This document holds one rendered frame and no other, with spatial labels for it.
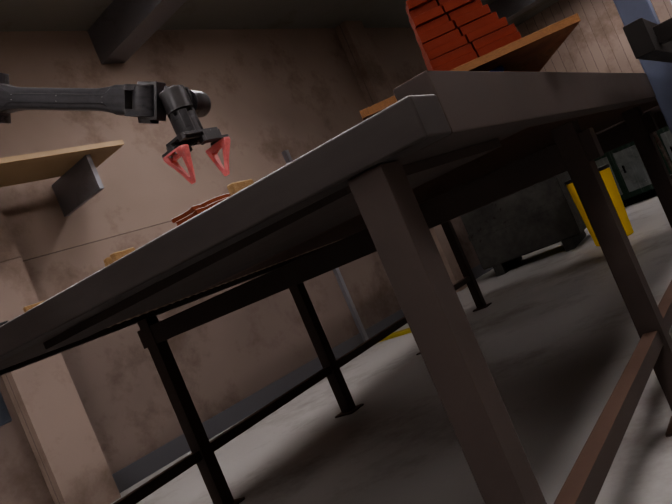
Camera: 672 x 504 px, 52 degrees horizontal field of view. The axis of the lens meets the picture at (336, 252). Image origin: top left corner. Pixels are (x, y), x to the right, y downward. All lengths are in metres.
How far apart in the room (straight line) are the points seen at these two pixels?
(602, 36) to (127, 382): 8.48
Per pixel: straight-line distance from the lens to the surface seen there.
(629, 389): 1.60
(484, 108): 1.12
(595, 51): 11.06
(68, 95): 1.62
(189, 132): 1.46
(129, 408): 4.64
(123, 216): 4.98
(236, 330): 5.19
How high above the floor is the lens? 0.75
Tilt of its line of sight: 1 degrees up
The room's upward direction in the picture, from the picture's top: 23 degrees counter-clockwise
